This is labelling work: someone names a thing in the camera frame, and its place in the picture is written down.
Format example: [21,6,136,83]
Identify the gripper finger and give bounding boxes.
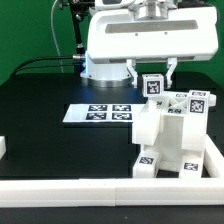
[166,58,177,89]
[126,59,138,88]

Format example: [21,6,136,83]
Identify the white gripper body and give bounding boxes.
[87,0,218,64]

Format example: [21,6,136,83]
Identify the white tagged block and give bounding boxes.
[142,74,164,97]

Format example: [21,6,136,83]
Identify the white small tagged cube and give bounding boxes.
[187,90,210,115]

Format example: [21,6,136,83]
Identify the white long back beam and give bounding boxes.
[132,100,160,146]

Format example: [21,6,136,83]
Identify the white long beam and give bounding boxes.
[132,100,160,146]
[181,114,207,152]

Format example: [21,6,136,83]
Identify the white long front beam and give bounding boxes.
[181,114,207,152]

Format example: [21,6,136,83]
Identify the white chair seat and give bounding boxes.
[138,109,205,174]

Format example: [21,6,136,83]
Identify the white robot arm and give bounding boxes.
[81,0,218,87]

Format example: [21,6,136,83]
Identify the white marker tag board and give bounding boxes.
[63,104,143,123]

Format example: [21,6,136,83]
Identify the white L-shaped fence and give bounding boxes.
[0,139,224,208]

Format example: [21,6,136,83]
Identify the white block at left edge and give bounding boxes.
[0,136,6,160]

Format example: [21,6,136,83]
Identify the black cables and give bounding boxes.
[9,54,86,79]

